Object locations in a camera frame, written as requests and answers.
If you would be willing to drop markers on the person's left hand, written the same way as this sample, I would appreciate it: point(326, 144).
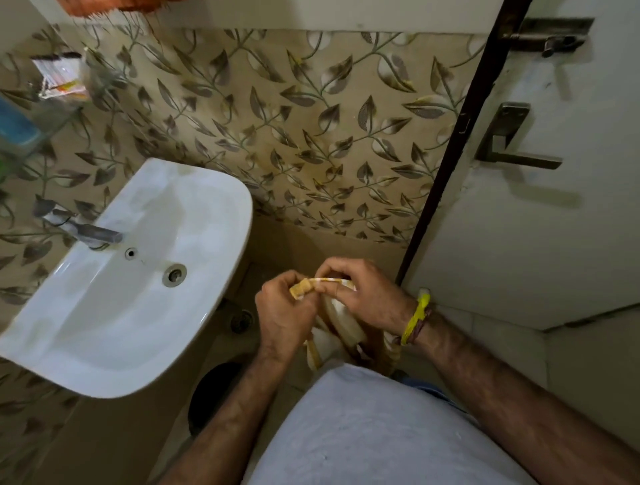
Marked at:
point(282, 320)

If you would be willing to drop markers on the person's right hand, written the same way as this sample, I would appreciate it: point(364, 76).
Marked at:
point(372, 300)

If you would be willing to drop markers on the person's right thumb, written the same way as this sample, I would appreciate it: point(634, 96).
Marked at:
point(342, 300)

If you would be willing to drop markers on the person's left thumb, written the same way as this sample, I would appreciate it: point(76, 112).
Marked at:
point(305, 296)

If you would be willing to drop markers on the beige and white cloth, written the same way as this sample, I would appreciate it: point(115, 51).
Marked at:
point(345, 330)

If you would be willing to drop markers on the person's right forearm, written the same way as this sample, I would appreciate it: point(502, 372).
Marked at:
point(520, 399)

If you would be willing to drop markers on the person's left forearm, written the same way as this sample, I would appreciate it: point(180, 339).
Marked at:
point(230, 424)

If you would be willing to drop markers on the round floor drain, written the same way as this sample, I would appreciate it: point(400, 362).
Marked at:
point(242, 321)

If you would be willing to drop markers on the yellow thread wristband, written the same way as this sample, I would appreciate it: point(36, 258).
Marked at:
point(417, 317)

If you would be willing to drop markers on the blue jeans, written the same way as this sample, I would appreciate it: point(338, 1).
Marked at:
point(435, 392)

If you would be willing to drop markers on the metal sink drain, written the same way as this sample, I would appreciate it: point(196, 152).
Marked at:
point(174, 275)

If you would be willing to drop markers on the black round bin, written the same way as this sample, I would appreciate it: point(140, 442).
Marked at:
point(212, 394)

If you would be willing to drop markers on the grey shirt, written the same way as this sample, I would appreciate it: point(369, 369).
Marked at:
point(370, 434)

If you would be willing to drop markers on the white ceramic sink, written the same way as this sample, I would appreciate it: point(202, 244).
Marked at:
point(125, 310)

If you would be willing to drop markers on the white door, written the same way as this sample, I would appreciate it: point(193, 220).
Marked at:
point(550, 235)

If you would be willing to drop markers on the metal sink faucet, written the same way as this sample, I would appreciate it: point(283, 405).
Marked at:
point(92, 231)

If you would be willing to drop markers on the metal door bolt latch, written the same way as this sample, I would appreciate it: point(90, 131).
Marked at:
point(550, 36)

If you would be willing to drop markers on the blue soap box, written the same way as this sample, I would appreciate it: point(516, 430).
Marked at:
point(15, 122)

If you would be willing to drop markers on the orange cloth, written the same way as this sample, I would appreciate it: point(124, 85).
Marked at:
point(107, 6)

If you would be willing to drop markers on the dark door frame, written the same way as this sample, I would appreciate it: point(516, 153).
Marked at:
point(465, 125)

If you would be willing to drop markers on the glass wall shelf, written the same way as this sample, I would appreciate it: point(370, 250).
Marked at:
point(55, 120)

